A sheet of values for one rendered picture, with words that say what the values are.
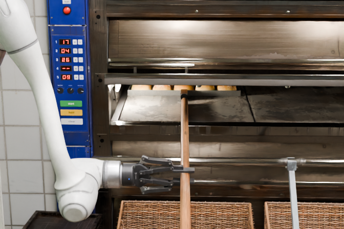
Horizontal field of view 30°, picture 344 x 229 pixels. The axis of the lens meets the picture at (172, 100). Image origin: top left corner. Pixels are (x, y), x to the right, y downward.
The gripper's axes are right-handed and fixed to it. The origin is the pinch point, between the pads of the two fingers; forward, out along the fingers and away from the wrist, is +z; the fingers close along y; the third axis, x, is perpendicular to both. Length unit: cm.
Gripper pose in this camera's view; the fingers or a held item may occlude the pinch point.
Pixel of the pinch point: (184, 175)
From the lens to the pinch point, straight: 211.1
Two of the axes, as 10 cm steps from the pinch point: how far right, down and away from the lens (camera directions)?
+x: -0.2, 2.6, -9.6
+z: 10.0, 0.1, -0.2
